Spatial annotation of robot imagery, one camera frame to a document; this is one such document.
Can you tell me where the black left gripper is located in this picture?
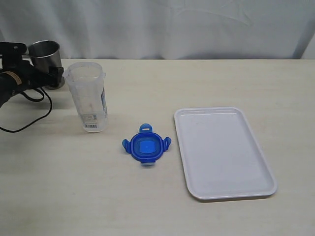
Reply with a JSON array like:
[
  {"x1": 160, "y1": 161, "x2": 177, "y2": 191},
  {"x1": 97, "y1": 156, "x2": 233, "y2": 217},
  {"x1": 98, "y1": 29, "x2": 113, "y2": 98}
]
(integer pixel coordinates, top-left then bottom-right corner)
[{"x1": 0, "y1": 42, "x2": 64, "y2": 86}]

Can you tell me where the stainless steel cup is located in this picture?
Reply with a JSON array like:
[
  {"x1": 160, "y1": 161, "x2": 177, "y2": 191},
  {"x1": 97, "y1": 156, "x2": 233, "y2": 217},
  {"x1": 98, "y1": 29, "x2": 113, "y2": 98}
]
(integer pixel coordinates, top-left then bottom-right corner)
[{"x1": 28, "y1": 40, "x2": 65, "y2": 90}]

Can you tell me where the blue container lid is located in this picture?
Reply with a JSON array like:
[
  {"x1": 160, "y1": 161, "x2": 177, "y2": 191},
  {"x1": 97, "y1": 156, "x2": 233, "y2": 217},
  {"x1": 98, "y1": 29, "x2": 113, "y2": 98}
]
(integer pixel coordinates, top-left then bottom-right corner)
[{"x1": 122, "y1": 123, "x2": 172, "y2": 166}]

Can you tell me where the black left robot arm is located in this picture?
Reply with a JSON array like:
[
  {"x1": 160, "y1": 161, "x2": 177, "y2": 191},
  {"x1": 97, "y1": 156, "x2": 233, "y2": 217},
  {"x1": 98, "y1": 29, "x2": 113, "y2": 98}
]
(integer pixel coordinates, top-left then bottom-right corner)
[{"x1": 0, "y1": 40, "x2": 64, "y2": 105}]

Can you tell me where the clear plastic tall container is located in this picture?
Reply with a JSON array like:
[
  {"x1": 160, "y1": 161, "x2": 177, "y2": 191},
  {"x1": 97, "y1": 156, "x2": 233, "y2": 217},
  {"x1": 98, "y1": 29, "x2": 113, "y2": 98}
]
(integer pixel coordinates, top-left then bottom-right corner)
[{"x1": 63, "y1": 62, "x2": 107, "y2": 133}]

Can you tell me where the white backdrop curtain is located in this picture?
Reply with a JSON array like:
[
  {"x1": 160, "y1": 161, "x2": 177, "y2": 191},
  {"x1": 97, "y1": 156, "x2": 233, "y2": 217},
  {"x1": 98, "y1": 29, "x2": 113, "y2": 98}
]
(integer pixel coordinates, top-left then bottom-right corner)
[{"x1": 0, "y1": 0, "x2": 315, "y2": 59}]

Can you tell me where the white rectangular tray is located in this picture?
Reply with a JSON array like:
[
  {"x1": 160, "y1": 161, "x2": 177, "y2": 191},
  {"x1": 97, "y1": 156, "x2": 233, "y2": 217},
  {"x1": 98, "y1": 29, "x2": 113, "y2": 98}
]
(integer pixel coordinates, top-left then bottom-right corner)
[{"x1": 174, "y1": 107, "x2": 278, "y2": 201}]

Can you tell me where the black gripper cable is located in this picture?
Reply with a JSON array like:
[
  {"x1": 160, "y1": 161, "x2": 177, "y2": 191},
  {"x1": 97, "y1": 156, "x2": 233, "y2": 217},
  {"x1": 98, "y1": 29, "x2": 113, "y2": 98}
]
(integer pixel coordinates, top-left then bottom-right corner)
[{"x1": 0, "y1": 86, "x2": 53, "y2": 133}]

